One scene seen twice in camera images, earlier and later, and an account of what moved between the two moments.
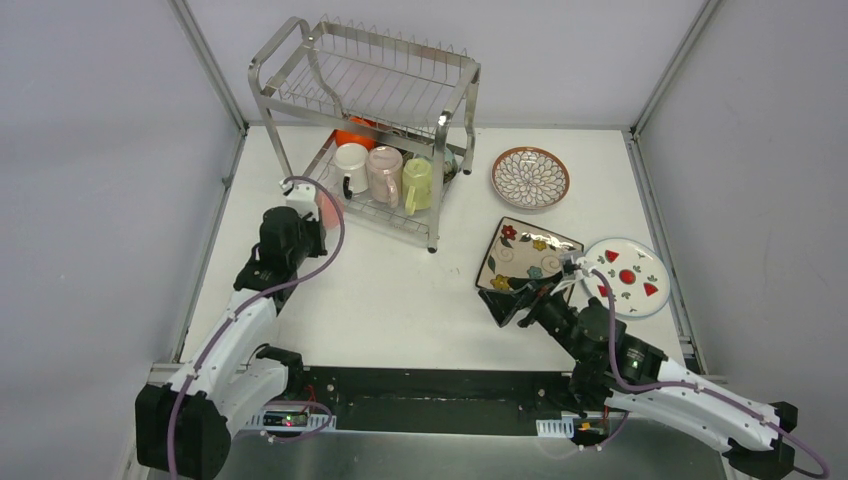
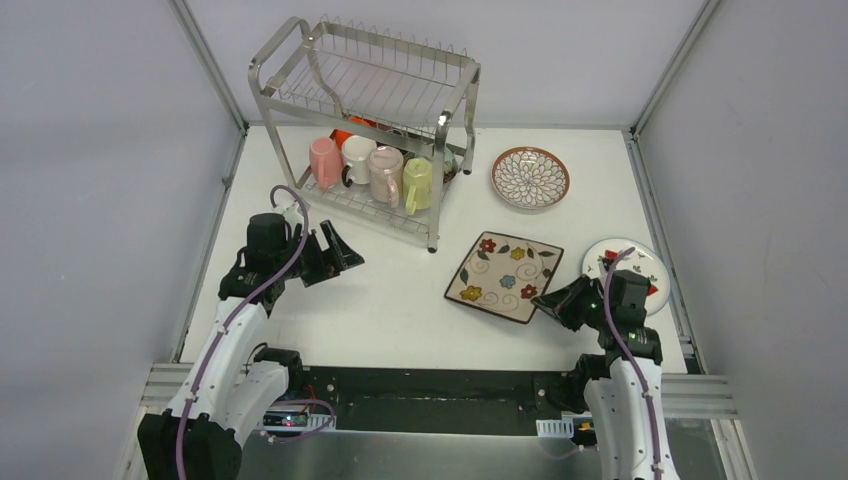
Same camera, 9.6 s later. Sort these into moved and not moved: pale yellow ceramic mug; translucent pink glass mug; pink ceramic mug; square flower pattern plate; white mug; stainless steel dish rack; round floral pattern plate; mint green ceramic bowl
Moved: white mug; pink ceramic mug; square flower pattern plate
Not moved: mint green ceramic bowl; pale yellow ceramic mug; stainless steel dish rack; translucent pink glass mug; round floral pattern plate
